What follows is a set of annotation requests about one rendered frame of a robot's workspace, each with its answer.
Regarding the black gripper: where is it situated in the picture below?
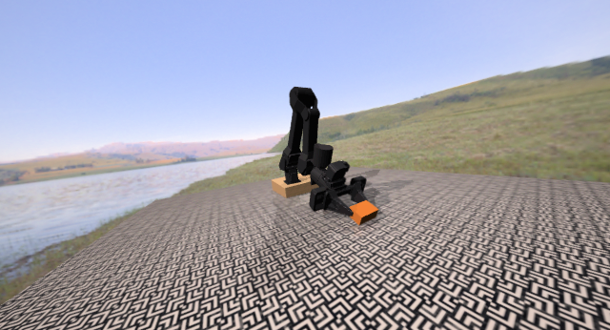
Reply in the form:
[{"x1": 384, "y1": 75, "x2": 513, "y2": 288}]
[{"x1": 309, "y1": 173, "x2": 369, "y2": 217}]

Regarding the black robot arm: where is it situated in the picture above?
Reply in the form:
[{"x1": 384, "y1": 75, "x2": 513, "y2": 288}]
[{"x1": 279, "y1": 87, "x2": 350, "y2": 188}]

